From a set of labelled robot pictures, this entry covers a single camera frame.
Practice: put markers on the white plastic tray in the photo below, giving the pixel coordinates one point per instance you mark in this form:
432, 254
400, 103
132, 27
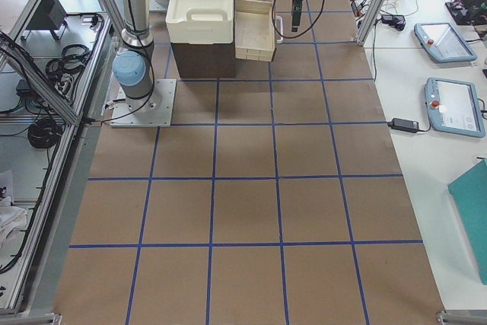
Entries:
200, 21

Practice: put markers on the teach pendant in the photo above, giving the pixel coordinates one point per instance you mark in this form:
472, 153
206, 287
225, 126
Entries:
443, 42
452, 106

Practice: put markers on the black power adapter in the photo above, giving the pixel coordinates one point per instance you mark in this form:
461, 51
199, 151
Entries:
404, 125

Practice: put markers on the dark wooden drawer cabinet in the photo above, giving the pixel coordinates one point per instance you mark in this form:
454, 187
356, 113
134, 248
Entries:
198, 61

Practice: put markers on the aluminium frame rail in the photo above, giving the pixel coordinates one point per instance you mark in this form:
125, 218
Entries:
36, 172

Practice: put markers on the aluminium frame post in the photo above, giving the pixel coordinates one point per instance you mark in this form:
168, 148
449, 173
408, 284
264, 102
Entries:
374, 1

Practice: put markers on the upper teach pendant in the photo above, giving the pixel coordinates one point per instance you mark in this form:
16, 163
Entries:
443, 42

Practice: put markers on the lower teach pendant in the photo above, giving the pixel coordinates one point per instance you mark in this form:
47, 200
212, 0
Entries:
452, 106

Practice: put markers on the wooden drawer with white handle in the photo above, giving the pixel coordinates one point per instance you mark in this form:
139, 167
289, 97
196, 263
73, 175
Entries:
254, 31

